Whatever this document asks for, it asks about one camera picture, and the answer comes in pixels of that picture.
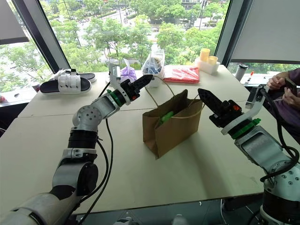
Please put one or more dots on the clear plastic bag with items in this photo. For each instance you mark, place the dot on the clear plastic bag with items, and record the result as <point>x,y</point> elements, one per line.
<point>153,63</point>

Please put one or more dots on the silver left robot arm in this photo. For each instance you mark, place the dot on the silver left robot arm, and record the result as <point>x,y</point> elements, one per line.
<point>89,114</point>

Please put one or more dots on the short yellow cup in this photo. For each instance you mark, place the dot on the short yellow cup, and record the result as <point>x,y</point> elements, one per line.
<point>212,60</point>

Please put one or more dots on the black and white slipper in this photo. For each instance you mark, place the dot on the black and white slipper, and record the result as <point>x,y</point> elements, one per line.
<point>65,86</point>
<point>87,76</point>

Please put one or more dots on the red folded plastic bag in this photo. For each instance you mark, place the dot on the red folded plastic bag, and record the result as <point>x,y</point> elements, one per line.
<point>181,74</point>

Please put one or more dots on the green plush toy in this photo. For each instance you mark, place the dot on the green plush toy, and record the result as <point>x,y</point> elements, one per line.
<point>166,117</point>

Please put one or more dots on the person in purple shirt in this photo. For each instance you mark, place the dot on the person in purple shirt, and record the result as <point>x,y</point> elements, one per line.
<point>289,114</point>

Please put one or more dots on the purple plastic bag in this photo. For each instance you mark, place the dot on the purple plastic bag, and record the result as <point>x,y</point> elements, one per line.
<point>128,73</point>

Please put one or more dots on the person's right hand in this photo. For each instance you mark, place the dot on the person's right hand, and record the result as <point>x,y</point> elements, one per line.
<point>276,82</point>

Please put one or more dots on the white tumbler with black lid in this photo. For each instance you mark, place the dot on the white tumbler with black lid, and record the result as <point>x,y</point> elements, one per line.
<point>240,72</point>

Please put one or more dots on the dark smartphone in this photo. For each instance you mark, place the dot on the dark smartphone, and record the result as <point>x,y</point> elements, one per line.
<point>291,85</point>

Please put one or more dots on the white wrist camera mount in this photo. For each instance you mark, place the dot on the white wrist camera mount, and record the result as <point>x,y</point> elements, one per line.
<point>114,79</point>
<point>254,106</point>

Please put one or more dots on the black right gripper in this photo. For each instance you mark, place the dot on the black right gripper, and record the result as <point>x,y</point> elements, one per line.
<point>226,113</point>

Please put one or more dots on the dark window frame post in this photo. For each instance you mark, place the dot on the dark window frame post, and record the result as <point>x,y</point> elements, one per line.
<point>223,30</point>
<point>39,30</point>

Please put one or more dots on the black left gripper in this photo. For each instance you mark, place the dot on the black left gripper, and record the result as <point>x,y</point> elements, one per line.
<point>130,90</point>

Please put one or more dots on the grey roller blind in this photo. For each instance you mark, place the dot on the grey roller blind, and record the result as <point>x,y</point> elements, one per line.
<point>267,30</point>
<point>10,21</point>

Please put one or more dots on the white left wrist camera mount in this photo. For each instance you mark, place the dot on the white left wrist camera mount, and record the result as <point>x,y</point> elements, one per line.
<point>114,79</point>

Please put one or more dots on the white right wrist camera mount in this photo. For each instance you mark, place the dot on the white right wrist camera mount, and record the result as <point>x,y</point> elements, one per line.
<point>254,106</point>

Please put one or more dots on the pale rounded shape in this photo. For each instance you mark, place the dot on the pale rounded shape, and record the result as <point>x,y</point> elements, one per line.
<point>179,219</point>
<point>124,220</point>

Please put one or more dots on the brown paper bag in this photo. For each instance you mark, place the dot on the brown paper bag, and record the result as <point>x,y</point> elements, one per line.
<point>173,131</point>

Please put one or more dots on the white rectangular tray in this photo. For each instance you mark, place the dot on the white rectangular tray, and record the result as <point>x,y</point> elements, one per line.
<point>207,67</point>

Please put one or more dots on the tall yellow cup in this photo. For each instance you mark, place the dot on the tall yellow cup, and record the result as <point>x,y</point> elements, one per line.
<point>204,55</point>

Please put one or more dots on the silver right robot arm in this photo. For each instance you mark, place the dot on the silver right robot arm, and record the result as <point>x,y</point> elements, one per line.
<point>257,143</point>

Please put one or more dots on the person's left hand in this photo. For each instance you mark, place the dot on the person's left hand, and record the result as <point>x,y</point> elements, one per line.
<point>291,98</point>

